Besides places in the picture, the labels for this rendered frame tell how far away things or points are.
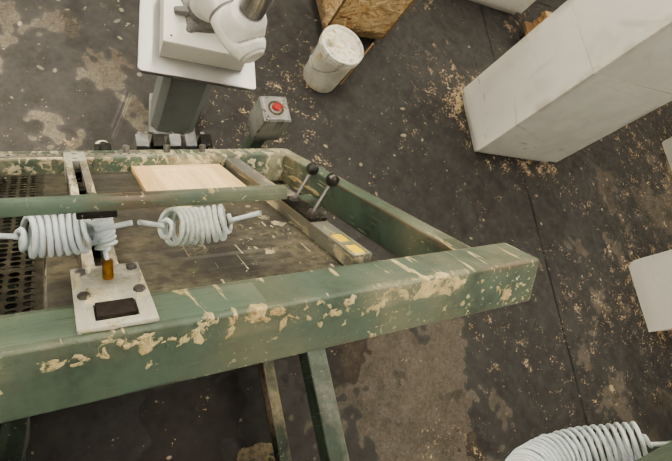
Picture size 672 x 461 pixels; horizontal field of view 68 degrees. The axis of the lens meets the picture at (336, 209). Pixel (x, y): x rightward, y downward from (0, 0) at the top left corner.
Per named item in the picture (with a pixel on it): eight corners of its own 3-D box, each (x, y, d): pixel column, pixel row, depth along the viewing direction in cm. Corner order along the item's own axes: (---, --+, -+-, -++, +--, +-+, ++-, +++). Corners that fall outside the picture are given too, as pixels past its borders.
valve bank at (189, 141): (209, 147, 226) (223, 121, 206) (214, 176, 222) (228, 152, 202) (86, 148, 201) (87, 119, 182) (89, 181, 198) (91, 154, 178)
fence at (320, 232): (237, 167, 193) (238, 157, 192) (370, 268, 116) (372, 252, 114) (225, 168, 191) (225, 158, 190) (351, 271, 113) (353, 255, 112)
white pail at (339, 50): (338, 64, 357) (371, 20, 318) (343, 100, 347) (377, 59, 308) (297, 55, 343) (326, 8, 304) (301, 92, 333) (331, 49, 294)
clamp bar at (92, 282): (91, 172, 168) (87, 99, 161) (160, 382, 71) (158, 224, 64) (57, 173, 163) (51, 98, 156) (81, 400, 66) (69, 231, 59)
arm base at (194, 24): (169, -6, 210) (172, -15, 205) (221, 0, 221) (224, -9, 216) (177, 32, 206) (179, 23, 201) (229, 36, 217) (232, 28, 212)
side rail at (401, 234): (295, 180, 207) (297, 154, 204) (491, 304, 117) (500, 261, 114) (282, 180, 204) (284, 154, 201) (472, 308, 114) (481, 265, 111)
